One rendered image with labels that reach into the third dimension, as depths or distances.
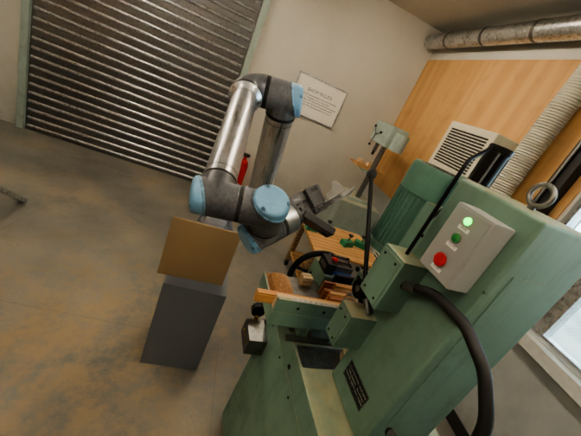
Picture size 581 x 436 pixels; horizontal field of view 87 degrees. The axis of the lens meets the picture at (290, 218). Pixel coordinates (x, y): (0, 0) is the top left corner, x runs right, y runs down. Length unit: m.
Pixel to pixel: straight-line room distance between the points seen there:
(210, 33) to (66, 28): 1.39
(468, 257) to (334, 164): 3.57
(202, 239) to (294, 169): 2.76
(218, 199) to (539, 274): 0.69
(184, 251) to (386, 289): 0.99
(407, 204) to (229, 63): 3.10
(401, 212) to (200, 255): 0.94
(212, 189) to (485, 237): 0.57
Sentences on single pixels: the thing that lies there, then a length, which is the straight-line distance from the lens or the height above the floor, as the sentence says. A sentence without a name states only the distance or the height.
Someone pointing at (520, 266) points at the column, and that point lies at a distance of 0.74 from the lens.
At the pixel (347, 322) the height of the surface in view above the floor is 1.06.
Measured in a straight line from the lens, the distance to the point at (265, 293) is 1.03.
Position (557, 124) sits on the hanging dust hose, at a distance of 2.57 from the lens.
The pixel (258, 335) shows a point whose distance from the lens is 1.36.
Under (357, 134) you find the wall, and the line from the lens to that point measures 4.15.
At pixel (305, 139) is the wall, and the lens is 3.99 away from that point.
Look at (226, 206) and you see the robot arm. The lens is 0.71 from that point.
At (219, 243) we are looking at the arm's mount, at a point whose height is 0.79.
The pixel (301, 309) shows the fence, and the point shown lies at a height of 0.93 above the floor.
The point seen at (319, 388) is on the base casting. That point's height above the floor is 0.80.
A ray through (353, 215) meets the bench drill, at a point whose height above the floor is 0.58.
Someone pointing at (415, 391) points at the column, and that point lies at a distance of 0.89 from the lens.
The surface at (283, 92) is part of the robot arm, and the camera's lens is 1.16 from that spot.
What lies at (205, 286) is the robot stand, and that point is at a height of 0.55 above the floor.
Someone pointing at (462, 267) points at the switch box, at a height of 1.38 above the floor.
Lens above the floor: 1.55
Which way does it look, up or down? 22 degrees down
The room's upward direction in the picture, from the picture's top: 24 degrees clockwise
